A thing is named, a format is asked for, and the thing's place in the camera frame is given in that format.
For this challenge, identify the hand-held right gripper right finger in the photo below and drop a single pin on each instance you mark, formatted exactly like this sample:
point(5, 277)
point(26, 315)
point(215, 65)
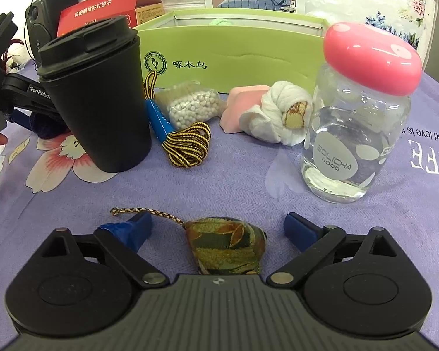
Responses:
point(298, 231)

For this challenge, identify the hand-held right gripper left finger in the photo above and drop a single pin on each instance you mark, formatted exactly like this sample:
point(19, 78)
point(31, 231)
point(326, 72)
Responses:
point(139, 231)

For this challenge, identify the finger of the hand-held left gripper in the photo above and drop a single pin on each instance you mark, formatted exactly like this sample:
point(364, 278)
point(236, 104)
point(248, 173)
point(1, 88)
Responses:
point(21, 120)

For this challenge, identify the dark purple cloth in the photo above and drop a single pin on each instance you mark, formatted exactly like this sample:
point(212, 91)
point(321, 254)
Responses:
point(47, 126)

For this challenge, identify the brocade sachet with tassel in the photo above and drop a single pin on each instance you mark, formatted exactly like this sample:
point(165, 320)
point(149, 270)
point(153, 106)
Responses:
point(223, 241)

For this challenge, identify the white cloth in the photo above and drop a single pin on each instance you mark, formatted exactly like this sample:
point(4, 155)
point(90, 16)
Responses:
point(274, 117)

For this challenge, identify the pink sponge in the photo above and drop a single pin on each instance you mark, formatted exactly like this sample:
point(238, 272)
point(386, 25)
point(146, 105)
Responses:
point(237, 109)

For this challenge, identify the bag of white beads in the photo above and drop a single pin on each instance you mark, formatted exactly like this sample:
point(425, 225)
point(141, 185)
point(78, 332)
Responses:
point(194, 106)

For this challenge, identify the green cardboard box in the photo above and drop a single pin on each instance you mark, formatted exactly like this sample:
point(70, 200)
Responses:
point(241, 58)

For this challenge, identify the green fluffy towel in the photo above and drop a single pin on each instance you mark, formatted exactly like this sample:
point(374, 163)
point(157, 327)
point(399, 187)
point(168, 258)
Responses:
point(221, 22)

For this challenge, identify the purple floral tablecloth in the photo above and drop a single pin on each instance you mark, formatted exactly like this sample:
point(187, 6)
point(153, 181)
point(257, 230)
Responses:
point(241, 190)

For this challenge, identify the black speaker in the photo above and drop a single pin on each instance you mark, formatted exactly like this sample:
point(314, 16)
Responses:
point(44, 11)

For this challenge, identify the black cup with lid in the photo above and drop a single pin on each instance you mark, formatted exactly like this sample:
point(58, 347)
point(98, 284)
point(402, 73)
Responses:
point(102, 117)

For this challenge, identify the red cracker box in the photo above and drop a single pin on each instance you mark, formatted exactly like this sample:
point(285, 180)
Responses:
point(95, 11)

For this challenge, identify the clear jar with pink lid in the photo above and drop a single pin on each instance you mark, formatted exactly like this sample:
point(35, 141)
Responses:
point(369, 62)

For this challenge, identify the white floral bedding package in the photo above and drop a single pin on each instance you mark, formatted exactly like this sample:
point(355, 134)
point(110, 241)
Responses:
point(351, 0)

